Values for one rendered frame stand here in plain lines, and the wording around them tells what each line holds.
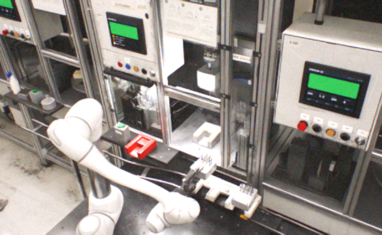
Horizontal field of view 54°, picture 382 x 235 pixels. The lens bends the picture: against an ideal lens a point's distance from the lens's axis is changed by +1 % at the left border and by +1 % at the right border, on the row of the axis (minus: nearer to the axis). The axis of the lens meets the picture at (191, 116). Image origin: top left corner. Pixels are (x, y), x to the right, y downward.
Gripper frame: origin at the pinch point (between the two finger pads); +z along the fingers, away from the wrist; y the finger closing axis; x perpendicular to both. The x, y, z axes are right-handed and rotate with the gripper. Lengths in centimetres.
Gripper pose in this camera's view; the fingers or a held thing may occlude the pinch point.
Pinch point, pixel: (198, 173)
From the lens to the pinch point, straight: 198.8
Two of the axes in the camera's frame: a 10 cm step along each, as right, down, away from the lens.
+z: 5.4, -5.0, 6.8
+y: -0.4, -8.2, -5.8
